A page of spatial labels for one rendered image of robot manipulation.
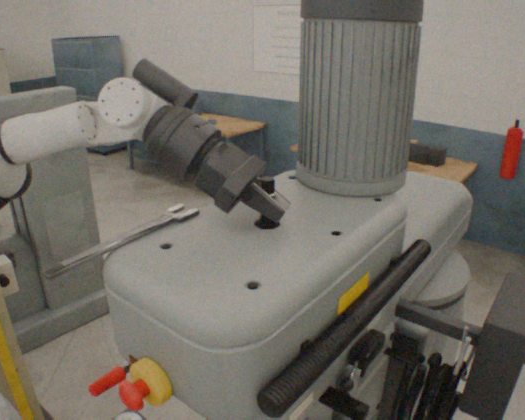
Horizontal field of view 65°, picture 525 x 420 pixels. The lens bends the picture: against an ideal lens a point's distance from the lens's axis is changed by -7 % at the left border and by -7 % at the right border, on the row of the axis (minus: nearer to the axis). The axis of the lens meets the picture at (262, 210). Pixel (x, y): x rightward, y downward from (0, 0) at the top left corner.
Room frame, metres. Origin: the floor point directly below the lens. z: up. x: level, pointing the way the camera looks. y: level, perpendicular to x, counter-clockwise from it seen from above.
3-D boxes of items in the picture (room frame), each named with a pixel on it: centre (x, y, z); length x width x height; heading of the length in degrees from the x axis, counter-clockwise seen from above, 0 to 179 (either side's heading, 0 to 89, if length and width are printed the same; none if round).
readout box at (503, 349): (0.60, -0.46, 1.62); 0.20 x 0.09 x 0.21; 142
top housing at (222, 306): (0.59, -0.02, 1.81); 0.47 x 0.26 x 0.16; 142
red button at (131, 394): (0.38, 0.15, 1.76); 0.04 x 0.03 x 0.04; 52
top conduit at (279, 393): (0.51, -0.14, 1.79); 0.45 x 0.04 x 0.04; 142
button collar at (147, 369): (0.39, 0.14, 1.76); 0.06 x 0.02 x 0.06; 52
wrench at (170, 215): (0.52, 0.18, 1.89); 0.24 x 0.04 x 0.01; 144
